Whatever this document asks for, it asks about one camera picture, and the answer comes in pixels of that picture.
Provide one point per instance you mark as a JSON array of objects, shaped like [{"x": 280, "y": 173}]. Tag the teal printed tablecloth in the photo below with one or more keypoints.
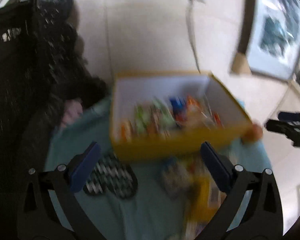
[{"x": 140, "y": 212}]

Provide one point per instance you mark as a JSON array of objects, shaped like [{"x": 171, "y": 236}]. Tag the framed lotus painting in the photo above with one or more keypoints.
[{"x": 277, "y": 30}]

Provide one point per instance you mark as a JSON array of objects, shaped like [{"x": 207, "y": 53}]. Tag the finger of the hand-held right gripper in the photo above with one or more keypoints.
[
  {"x": 290, "y": 116},
  {"x": 277, "y": 127}
]

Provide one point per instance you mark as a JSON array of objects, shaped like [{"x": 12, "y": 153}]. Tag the pink cloth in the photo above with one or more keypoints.
[{"x": 71, "y": 112}]

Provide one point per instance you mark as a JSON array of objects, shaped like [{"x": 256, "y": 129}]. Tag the red apple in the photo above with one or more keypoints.
[{"x": 252, "y": 133}]

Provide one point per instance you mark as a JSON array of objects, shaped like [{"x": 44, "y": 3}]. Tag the pile of snack packets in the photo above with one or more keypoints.
[{"x": 155, "y": 120}]

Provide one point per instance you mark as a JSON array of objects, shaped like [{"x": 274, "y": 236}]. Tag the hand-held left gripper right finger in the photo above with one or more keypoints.
[{"x": 216, "y": 167}]

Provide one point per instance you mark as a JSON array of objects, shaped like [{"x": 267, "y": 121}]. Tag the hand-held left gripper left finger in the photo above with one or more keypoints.
[{"x": 86, "y": 166}]

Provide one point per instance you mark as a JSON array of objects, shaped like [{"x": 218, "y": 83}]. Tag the yellow cardboard box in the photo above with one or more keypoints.
[{"x": 165, "y": 145}]

